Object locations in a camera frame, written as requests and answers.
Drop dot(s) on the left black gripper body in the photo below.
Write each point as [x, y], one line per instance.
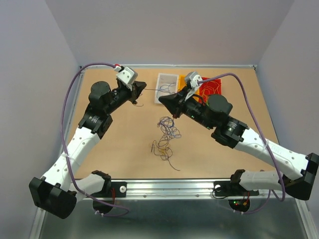
[120, 96]

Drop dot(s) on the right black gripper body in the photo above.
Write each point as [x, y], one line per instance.
[191, 108]

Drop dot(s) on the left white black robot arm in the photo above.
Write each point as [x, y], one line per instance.
[57, 191]

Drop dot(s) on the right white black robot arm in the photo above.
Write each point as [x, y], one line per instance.
[298, 170]

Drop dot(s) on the white plastic bin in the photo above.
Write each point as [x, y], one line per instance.
[166, 84]

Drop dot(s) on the yellow plastic bin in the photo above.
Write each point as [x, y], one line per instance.
[181, 84]

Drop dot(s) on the red plastic bin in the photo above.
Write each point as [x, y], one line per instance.
[210, 88]

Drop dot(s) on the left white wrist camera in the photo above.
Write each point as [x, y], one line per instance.
[126, 75]

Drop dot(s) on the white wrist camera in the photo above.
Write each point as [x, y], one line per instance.
[192, 83]
[126, 75]

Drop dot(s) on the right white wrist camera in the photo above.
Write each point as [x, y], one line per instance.
[192, 83]

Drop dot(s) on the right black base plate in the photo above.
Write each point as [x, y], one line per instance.
[226, 188]

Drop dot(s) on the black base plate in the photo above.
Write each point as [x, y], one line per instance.
[114, 189]
[226, 188]

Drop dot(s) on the aluminium front rail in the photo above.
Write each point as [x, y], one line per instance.
[169, 188]

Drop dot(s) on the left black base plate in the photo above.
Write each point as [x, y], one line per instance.
[114, 189]

